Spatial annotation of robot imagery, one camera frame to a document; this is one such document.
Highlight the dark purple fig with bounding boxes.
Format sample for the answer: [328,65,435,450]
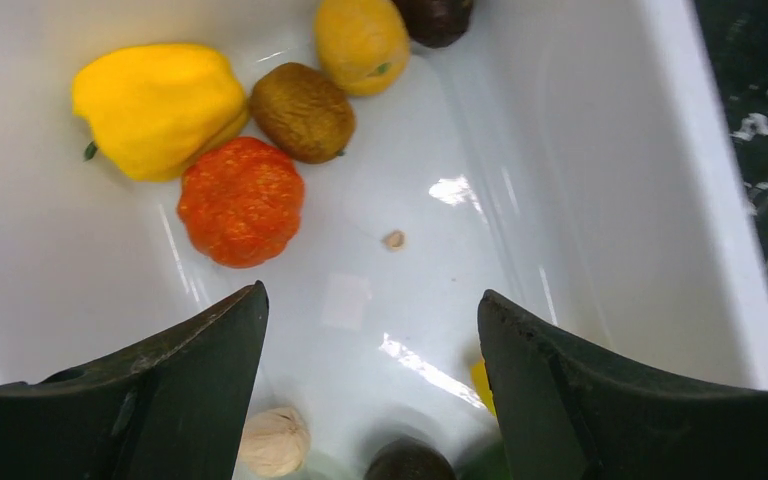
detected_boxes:
[364,437,457,480]

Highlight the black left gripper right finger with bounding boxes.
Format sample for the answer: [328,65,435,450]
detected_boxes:
[477,290,768,479]

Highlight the yellow bell pepper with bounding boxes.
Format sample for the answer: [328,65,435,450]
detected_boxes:
[71,43,249,182]

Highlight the orange tangerine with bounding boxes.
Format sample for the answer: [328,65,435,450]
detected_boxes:
[177,136,305,269]

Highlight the brown kiwi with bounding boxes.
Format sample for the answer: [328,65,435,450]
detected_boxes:
[249,62,356,164]

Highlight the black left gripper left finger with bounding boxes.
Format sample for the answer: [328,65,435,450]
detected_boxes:
[0,282,269,479]

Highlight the yellow star fruit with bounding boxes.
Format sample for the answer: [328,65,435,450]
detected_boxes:
[470,358,496,416]

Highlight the white plastic bin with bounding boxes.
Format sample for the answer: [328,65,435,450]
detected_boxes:
[0,1,768,479]

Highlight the white garlic bulb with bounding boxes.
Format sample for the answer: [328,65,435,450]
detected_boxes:
[238,406,312,478]

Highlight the dark brown passion fruit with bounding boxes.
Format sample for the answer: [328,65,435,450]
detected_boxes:
[392,0,474,49]

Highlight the green avocado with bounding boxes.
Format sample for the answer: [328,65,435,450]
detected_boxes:
[455,441,512,480]

